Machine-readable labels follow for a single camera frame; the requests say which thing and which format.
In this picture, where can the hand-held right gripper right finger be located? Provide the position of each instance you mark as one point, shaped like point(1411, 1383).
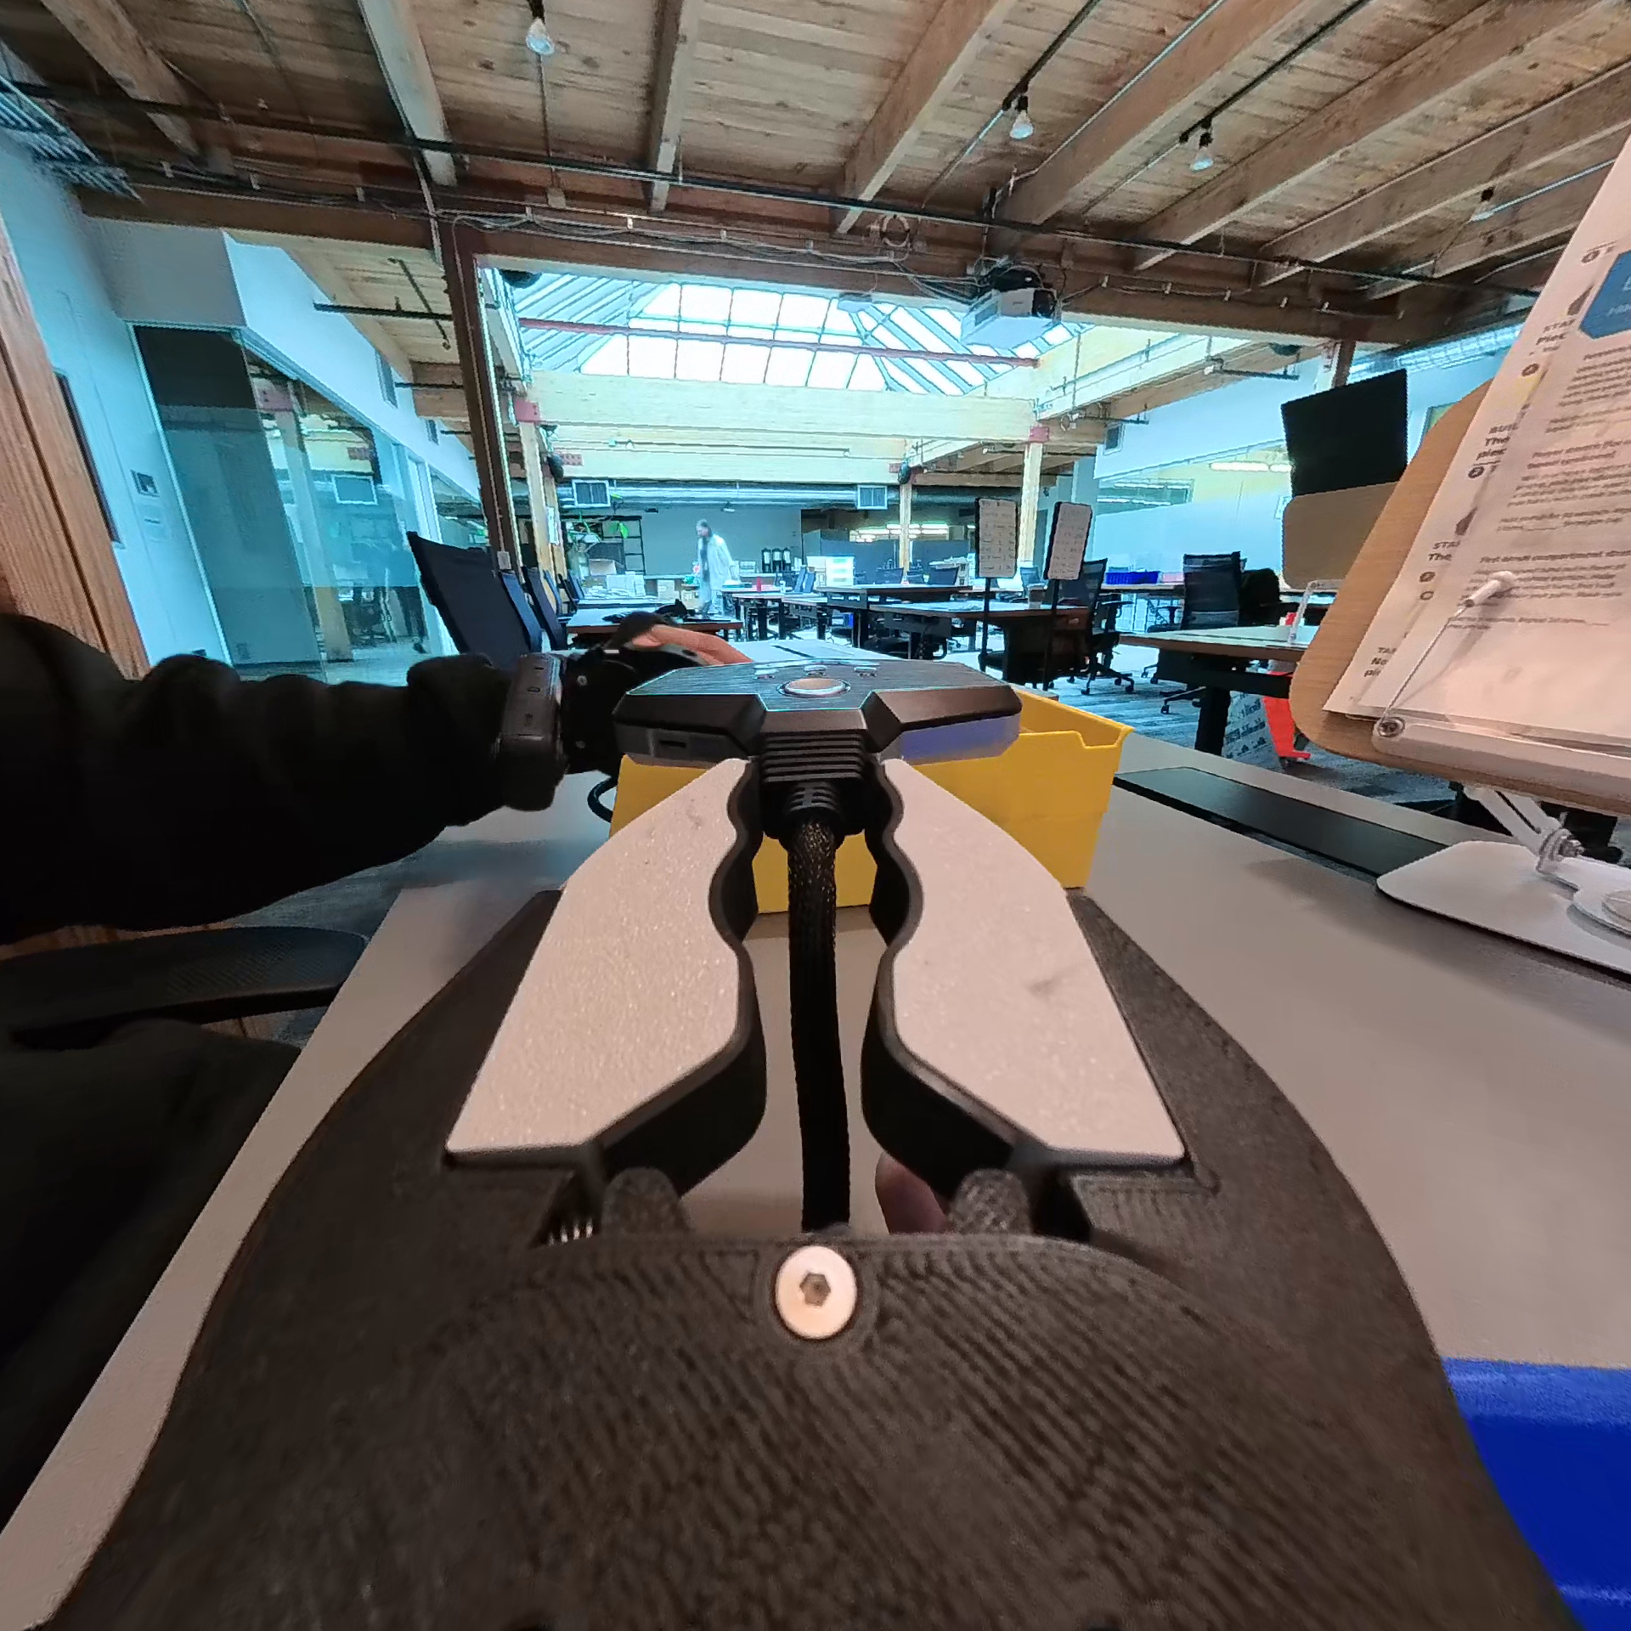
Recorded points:
point(1021, 1006)

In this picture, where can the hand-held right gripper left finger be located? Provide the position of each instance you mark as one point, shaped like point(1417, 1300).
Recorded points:
point(613, 995)

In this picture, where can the yellow plastic bin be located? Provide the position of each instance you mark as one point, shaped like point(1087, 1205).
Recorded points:
point(1058, 791)

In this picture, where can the blue plastic bin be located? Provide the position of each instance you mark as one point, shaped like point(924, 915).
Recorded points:
point(1555, 1492)

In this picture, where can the person's left hand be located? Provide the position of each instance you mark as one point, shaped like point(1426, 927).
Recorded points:
point(702, 641)

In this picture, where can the person's right hand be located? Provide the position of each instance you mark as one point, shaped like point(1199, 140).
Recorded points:
point(912, 1201)

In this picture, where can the black wrist watch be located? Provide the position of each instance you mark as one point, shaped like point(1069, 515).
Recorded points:
point(529, 733)

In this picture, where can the black office chair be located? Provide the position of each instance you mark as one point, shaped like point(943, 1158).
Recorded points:
point(1211, 593)
point(465, 599)

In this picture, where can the orange plastic wedge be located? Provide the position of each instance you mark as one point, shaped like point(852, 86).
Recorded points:
point(1294, 746)

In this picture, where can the far office desk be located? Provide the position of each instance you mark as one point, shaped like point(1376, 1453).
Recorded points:
point(1225, 647)

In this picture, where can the black chair armrest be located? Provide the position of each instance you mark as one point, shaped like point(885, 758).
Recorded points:
point(192, 970)

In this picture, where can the white board on stand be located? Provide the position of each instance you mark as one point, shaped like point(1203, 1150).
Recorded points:
point(1069, 542)
point(997, 535)

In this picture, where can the ceiling heater unit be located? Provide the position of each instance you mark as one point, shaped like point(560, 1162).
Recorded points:
point(1015, 313)

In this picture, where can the black monitor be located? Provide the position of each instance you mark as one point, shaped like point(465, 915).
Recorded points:
point(1345, 434)

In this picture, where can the ceiling spotlight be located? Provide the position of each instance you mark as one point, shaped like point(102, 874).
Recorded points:
point(1021, 125)
point(1201, 154)
point(541, 36)

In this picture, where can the printed instruction sheet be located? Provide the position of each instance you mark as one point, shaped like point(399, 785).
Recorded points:
point(1555, 509)

